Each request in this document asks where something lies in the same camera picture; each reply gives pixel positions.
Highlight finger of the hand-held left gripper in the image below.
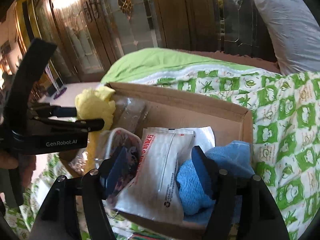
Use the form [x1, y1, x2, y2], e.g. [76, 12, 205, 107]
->
[30, 105, 78, 117]
[35, 117, 105, 133]

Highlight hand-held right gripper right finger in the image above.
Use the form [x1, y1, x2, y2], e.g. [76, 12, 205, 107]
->
[191, 145, 290, 240]

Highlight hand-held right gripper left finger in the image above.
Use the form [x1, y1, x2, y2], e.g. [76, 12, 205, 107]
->
[30, 146, 130, 240]

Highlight blue towel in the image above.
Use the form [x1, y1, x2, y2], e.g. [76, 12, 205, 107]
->
[175, 141, 254, 224]

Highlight clear pouch of colourful trinkets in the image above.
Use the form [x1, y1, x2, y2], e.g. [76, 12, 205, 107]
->
[96, 128, 142, 205]

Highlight yellow cloth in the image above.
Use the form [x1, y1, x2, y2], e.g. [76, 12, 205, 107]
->
[75, 86, 117, 165]

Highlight white packet with red print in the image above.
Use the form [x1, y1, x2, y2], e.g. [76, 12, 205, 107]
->
[114, 127, 194, 224]

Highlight shallow cardboard tray box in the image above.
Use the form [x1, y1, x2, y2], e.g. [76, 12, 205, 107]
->
[59, 82, 254, 239]

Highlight person's left hand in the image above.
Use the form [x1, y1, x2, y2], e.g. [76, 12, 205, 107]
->
[0, 152, 37, 180]

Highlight purple floor mop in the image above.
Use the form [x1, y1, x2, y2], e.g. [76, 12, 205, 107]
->
[45, 62, 67, 99]

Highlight wooden glass door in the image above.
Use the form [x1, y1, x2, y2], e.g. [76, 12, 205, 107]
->
[32, 0, 94, 82]
[91, 0, 163, 67]

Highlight green and white printed quilt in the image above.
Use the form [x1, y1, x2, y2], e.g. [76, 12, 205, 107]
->
[0, 67, 320, 240]

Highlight plain green bedsheet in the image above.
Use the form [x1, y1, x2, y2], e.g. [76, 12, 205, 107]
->
[100, 47, 255, 85]

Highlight brown fleece blanket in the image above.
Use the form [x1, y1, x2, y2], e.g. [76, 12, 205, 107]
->
[175, 49, 282, 74]

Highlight wooden panel door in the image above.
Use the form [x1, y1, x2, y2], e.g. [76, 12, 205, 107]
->
[150, 0, 255, 55]

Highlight white pillow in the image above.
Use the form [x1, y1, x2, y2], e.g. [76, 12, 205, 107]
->
[251, 0, 320, 77]

